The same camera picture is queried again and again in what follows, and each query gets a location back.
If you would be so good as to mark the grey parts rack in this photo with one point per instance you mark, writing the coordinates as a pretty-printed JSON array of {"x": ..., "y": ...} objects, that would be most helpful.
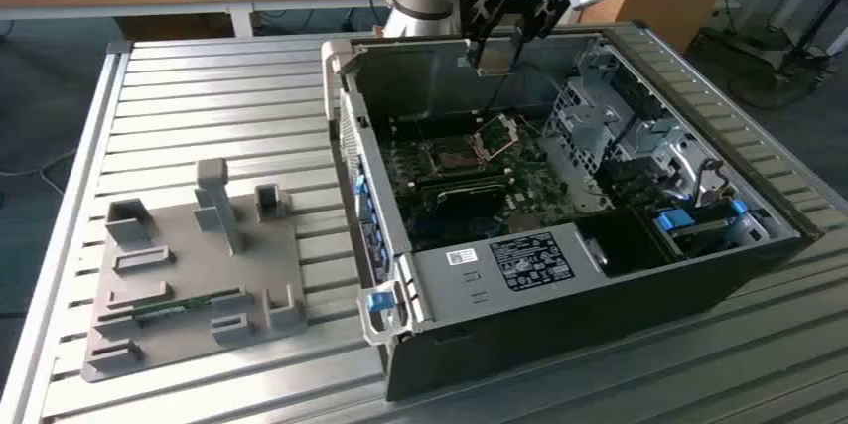
[{"x": 192, "y": 265}]

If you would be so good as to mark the blue case latch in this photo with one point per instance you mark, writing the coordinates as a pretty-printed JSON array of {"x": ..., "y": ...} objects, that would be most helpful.
[{"x": 379, "y": 302}]

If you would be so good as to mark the black plastic bracket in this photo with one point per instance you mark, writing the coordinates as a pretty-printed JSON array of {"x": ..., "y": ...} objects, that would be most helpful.
[{"x": 629, "y": 178}]

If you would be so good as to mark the silver CPU chip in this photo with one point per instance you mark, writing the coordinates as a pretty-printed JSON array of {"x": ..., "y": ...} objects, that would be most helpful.
[{"x": 495, "y": 61}]

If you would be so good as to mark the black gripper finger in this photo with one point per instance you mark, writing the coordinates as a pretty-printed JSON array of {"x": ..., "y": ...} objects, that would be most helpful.
[
  {"x": 479, "y": 12},
  {"x": 547, "y": 17}
]

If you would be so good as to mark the silver chipset heatsink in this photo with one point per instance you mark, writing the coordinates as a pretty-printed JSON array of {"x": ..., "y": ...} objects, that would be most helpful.
[{"x": 525, "y": 224}]

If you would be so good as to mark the grey power supply unit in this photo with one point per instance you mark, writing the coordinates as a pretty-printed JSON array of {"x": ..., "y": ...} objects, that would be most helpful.
[{"x": 457, "y": 290}]

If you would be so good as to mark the green motherboard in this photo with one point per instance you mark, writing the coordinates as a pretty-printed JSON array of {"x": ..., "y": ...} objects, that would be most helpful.
[{"x": 529, "y": 181}]

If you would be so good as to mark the CPU socket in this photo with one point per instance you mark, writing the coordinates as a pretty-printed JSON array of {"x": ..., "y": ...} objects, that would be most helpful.
[{"x": 453, "y": 156}]

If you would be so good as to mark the blue disk carrier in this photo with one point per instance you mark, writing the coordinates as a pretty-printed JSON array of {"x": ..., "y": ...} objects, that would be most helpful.
[
  {"x": 675, "y": 221},
  {"x": 739, "y": 213}
]

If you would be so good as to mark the silver metal drive cage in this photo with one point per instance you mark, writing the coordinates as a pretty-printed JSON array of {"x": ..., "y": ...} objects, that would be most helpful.
[{"x": 585, "y": 126}]

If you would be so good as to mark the black graphics card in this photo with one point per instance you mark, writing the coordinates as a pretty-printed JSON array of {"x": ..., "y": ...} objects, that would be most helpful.
[{"x": 471, "y": 203}]

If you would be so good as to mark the open black PC case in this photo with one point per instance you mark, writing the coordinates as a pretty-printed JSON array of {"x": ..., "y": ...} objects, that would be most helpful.
[{"x": 596, "y": 325}]

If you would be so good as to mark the green RAM stick on rack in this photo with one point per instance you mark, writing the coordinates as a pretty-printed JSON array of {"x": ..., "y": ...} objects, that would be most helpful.
[{"x": 195, "y": 302}]

